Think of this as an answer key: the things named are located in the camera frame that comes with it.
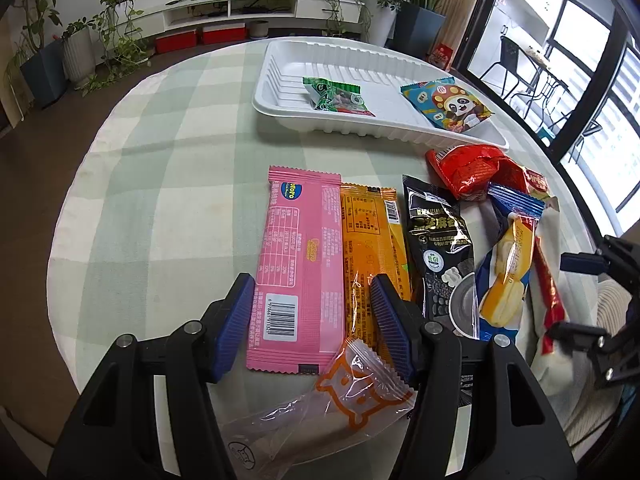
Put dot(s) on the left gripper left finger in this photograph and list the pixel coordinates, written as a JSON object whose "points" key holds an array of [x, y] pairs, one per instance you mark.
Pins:
{"points": [[228, 324]]}

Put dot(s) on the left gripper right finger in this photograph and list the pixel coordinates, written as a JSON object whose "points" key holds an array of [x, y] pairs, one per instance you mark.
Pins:
{"points": [[400, 323]]}

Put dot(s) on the pink wafer bar packet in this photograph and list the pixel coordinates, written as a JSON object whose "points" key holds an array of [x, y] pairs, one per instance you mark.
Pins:
{"points": [[298, 315]]}

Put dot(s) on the blue panda snack bag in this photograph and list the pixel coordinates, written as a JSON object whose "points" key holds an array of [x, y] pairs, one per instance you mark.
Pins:
{"points": [[446, 105]]}

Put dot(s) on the green candy packet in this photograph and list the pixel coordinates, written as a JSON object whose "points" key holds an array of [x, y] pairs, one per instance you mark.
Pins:
{"points": [[335, 96]]}

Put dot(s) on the clear orange bear packet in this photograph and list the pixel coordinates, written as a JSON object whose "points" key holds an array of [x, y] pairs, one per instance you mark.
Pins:
{"points": [[357, 398]]}

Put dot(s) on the black sesame snack packet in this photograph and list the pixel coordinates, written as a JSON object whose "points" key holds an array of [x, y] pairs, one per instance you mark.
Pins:
{"points": [[443, 256]]}

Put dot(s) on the orange snack bar packet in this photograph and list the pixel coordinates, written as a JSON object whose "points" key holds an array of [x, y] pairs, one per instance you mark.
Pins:
{"points": [[373, 243]]}

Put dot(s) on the blue yellow cookie packet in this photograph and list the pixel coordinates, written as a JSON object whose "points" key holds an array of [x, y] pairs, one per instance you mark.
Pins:
{"points": [[503, 276]]}

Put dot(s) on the green checked tablecloth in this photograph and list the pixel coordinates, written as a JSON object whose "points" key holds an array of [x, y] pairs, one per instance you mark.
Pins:
{"points": [[169, 205]]}

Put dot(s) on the red snack bag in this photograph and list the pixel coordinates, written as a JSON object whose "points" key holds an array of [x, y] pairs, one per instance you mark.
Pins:
{"points": [[467, 170]]}

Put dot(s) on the gold red candy packet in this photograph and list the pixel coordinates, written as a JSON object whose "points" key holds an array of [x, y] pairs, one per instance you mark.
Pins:
{"points": [[522, 179]]}

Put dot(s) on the white foam tray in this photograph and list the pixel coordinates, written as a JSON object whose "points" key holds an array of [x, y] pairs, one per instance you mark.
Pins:
{"points": [[378, 72]]}

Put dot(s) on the red gift bag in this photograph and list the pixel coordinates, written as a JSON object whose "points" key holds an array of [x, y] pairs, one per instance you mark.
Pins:
{"points": [[441, 56]]}

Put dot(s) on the left red storage box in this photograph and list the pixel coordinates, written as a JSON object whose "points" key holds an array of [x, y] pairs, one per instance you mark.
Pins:
{"points": [[176, 41]]}

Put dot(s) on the red storage box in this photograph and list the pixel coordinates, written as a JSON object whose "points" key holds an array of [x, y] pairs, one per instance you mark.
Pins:
{"points": [[176, 41], [223, 33]]}

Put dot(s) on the right red storage box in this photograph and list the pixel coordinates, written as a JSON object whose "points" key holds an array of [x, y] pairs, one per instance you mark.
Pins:
{"points": [[223, 33]]}

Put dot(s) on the black balcony chair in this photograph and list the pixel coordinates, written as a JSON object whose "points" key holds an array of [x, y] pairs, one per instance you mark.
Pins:
{"points": [[526, 75]]}

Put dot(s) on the small white round pot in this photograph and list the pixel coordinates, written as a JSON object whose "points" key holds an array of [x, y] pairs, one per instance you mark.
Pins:
{"points": [[258, 29]]}

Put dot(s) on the tall plant blue square pot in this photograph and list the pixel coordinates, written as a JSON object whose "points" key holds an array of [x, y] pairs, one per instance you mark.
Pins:
{"points": [[417, 26]]}

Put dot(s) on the tall plant dark blue pot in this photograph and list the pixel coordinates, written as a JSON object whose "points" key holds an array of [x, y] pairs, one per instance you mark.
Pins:
{"points": [[36, 63]]}

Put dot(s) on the white tv console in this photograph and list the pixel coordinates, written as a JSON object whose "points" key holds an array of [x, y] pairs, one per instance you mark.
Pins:
{"points": [[185, 14]]}

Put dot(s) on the trailing ivy plant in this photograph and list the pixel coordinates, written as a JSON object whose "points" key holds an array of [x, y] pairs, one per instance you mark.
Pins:
{"points": [[124, 49]]}

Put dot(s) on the plant in white ribbed pot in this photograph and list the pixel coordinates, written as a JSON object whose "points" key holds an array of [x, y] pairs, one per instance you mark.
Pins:
{"points": [[78, 56]]}

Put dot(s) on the bushy plant white pot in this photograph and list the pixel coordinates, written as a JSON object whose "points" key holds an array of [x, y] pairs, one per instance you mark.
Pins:
{"points": [[377, 19]]}

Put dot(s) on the hanging vine on console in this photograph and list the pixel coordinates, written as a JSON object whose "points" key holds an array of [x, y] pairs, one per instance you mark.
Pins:
{"points": [[340, 0]]}

